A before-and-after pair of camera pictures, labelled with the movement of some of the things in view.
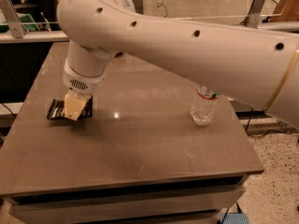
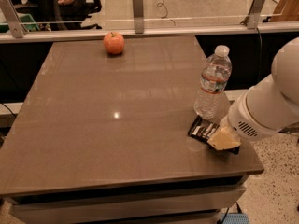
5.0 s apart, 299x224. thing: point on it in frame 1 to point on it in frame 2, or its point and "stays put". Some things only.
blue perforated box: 234,217 stays put
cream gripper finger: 75,103 to 223,139
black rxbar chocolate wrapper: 57,109 to 202,129
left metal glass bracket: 11,16 stays put
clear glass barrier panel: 38,4 stays put
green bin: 27,21 stays put
